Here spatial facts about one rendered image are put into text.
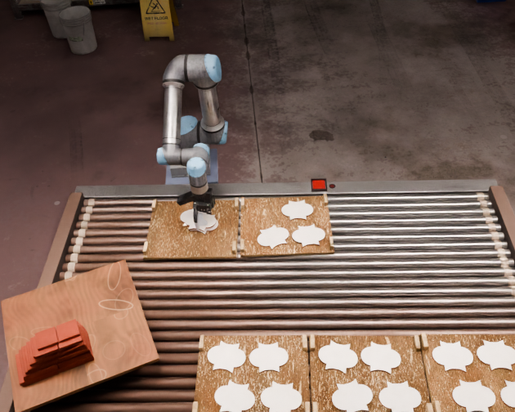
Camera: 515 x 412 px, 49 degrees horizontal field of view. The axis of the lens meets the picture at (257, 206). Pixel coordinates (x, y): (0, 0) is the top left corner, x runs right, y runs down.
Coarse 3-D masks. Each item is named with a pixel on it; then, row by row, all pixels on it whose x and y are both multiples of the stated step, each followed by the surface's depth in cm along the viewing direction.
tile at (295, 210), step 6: (288, 204) 268; (294, 204) 268; (300, 204) 268; (306, 204) 268; (282, 210) 266; (288, 210) 266; (294, 210) 265; (300, 210) 265; (306, 210) 265; (312, 210) 265; (288, 216) 263; (294, 216) 263; (300, 216) 263; (306, 216) 263
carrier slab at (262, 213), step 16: (256, 208) 268; (272, 208) 268; (320, 208) 267; (240, 224) 262; (256, 224) 261; (272, 224) 261; (288, 224) 261; (304, 224) 260; (320, 224) 260; (256, 240) 254; (288, 240) 254; (240, 256) 249; (256, 256) 249; (272, 256) 250
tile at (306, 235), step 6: (300, 228) 257; (306, 228) 257; (312, 228) 257; (318, 228) 257; (294, 234) 255; (300, 234) 255; (306, 234) 255; (312, 234) 255; (318, 234) 255; (324, 234) 254; (294, 240) 253; (300, 240) 252; (306, 240) 252; (312, 240) 252; (318, 240) 252
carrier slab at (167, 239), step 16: (160, 208) 271; (176, 208) 270; (192, 208) 270; (224, 208) 269; (160, 224) 264; (176, 224) 263; (224, 224) 262; (160, 240) 257; (176, 240) 256; (192, 240) 256; (208, 240) 255; (224, 240) 255; (144, 256) 251; (160, 256) 250; (176, 256) 250; (192, 256) 250; (208, 256) 249; (224, 256) 249
